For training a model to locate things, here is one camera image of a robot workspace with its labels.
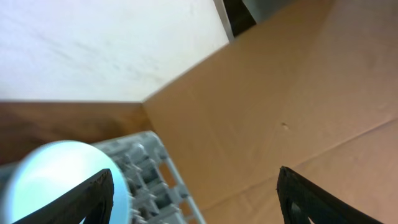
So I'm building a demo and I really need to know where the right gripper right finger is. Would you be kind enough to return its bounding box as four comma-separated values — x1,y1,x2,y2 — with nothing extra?
277,166,381,224

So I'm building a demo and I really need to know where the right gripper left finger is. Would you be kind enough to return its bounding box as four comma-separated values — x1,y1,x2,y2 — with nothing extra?
14,169,114,224

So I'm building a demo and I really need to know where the light blue bowl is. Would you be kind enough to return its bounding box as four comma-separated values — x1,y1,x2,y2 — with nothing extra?
1,141,132,224

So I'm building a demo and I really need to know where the grey dishwasher rack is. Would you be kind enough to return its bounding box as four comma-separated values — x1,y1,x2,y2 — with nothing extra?
0,130,208,224

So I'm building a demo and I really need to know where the brown cardboard box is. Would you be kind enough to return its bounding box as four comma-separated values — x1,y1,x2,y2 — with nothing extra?
144,1,397,223

